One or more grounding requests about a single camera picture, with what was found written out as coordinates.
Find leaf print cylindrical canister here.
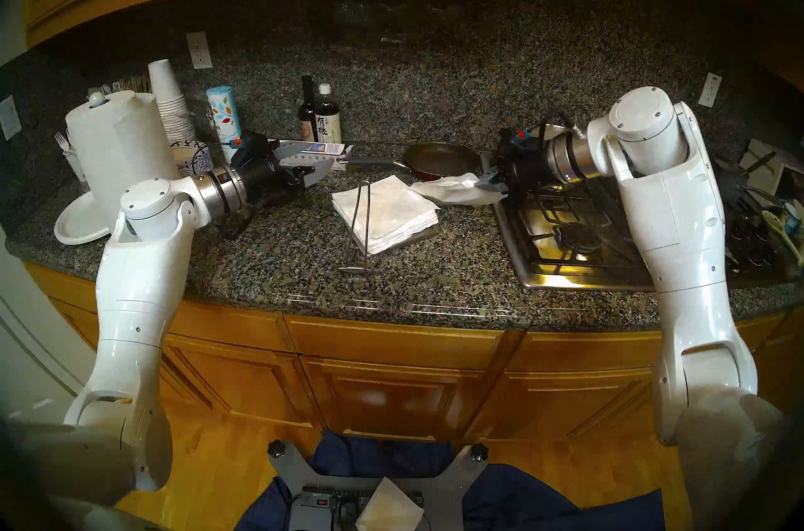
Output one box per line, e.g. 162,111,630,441
206,86,244,163

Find white paper towel roll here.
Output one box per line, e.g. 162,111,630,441
65,90,180,232

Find stainless gas cooktop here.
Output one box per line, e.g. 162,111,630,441
487,156,786,292

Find patterned ceramic spoon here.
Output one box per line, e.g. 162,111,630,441
762,211,803,265

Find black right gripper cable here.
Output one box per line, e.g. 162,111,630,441
537,110,588,147

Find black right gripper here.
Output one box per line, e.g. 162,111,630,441
479,144,553,204

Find white rectangular board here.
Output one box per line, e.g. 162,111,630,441
738,138,804,192

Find grey power box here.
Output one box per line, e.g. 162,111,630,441
289,489,337,531

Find single white napkin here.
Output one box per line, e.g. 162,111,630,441
410,172,507,208

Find metal wire napkin holder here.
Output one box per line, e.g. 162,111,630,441
339,179,442,274

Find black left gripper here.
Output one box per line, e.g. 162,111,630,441
242,145,335,209

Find black pot with handle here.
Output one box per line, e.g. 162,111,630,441
716,152,778,207

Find white light switch plate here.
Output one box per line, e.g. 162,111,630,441
0,95,23,141

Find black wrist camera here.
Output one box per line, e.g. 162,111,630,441
229,131,272,167
499,128,547,157

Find white paper plate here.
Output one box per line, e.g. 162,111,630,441
53,189,120,246

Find wooden lower cabinets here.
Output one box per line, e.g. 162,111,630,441
22,260,804,442

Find dark blue cloth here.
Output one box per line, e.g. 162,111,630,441
234,429,666,531

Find cup of wooden sticks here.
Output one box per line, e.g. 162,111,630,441
107,74,153,95

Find white tissue sheet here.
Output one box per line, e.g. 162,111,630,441
355,476,425,531

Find blue patterned paper bowl stack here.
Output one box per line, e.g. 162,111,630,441
171,139,213,177

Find soy sauce bottle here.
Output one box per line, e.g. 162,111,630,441
313,83,343,144

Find white napkin stack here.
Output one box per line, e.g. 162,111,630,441
332,175,440,255

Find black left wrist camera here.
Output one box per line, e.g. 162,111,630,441
229,131,272,167

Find dark glass wine bottle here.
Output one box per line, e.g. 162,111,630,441
298,75,318,142

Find long white blue wrap box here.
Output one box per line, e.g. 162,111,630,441
273,140,354,169

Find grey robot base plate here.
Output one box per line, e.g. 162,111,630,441
267,442,491,531

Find white paper cup stack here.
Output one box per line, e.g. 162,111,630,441
148,59,197,146

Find dark frying pan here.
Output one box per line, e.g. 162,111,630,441
337,142,482,182

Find white door panel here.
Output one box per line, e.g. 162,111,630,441
0,225,104,442

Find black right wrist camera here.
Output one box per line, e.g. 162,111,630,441
499,128,547,157

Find white cup with forks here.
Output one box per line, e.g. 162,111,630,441
63,147,87,183

